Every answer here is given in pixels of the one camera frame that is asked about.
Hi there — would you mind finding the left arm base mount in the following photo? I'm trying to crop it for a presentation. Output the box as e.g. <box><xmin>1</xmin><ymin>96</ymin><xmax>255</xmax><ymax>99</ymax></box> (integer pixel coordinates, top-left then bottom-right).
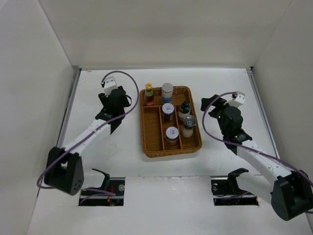
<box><xmin>78</xmin><ymin>168</ymin><xmax>126</xmax><ymax>207</ymax></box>

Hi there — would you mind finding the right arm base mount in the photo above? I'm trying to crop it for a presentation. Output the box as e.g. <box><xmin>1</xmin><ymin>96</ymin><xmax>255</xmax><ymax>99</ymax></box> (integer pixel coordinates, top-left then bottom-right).
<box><xmin>211</xmin><ymin>168</ymin><xmax>259</xmax><ymax>206</ymax></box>

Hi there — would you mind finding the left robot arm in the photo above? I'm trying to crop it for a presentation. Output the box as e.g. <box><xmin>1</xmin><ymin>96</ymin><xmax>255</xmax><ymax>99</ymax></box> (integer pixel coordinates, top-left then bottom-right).
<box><xmin>44</xmin><ymin>86</ymin><xmax>131</xmax><ymax>195</ymax></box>

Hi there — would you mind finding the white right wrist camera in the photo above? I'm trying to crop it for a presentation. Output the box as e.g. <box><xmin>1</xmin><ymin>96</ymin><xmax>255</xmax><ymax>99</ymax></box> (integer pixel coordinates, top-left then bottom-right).
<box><xmin>229</xmin><ymin>92</ymin><xmax>246</xmax><ymax>108</ymax></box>

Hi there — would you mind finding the silver-topped white seasoning grinder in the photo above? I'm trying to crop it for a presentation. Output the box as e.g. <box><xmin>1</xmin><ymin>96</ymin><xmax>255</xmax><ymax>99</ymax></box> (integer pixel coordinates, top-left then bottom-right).
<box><xmin>181</xmin><ymin>115</ymin><xmax>197</xmax><ymax>138</ymax></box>

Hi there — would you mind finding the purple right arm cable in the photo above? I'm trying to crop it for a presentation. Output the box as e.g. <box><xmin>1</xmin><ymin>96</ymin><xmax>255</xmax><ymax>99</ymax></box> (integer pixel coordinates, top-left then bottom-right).
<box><xmin>201</xmin><ymin>92</ymin><xmax>313</xmax><ymax>213</ymax></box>

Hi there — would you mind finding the red sauce bottle yellow cap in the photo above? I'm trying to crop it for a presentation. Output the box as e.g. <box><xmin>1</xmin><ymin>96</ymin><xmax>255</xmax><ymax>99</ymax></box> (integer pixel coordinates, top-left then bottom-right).
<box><xmin>144</xmin><ymin>83</ymin><xmax>154</xmax><ymax>106</ymax></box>

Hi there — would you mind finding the blue-label jar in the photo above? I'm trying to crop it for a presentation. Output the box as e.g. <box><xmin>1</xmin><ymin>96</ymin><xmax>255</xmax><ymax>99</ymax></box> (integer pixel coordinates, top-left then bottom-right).
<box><xmin>161</xmin><ymin>83</ymin><xmax>174</xmax><ymax>104</ymax></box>

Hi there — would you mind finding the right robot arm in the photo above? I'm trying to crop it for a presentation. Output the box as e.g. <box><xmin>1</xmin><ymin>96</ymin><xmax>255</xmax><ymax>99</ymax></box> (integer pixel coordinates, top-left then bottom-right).
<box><xmin>201</xmin><ymin>92</ymin><xmax>313</xmax><ymax>221</ymax></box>

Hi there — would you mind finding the white-lid dark spice jar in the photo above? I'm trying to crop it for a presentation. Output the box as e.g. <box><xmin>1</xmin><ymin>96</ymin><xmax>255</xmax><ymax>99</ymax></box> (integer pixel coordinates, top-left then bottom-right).
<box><xmin>162</xmin><ymin>103</ymin><xmax>175</xmax><ymax>121</ymax></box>

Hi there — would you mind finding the black-capped white seasoning shaker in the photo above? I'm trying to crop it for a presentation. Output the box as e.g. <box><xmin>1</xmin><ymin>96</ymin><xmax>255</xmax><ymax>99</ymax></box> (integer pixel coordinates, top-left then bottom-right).
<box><xmin>178</xmin><ymin>101</ymin><xmax>191</xmax><ymax>122</ymax></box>

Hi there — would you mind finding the brown wicker divided basket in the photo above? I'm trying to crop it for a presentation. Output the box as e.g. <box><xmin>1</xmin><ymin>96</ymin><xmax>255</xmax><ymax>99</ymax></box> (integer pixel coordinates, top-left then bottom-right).
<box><xmin>139</xmin><ymin>86</ymin><xmax>202</xmax><ymax>158</ymax></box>

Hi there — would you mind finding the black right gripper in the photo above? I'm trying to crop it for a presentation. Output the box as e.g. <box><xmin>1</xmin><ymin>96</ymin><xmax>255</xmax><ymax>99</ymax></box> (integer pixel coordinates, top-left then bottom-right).
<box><xmin>201</xmin><ymin>94</ymin><xmax>231</xmax><ymax>136</ymax></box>

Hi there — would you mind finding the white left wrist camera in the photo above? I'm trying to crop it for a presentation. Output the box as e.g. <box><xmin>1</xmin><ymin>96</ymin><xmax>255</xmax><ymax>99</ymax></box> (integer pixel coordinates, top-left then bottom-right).
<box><xmin>101</xmin><ymin>76</ymin><xmax>117</xmax><ymax>97</ymax></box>

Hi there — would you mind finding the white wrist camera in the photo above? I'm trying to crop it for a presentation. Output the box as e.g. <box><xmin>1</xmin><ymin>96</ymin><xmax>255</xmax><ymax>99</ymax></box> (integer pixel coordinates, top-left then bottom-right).
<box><xmin>229</xmin><ymin>92</ymin><xmax>246</xmax><ymax>108</ymax></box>
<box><xmin>101</xmin><ymin>76</ymin><xmax>117</xmax><ymax>97</ymax></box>

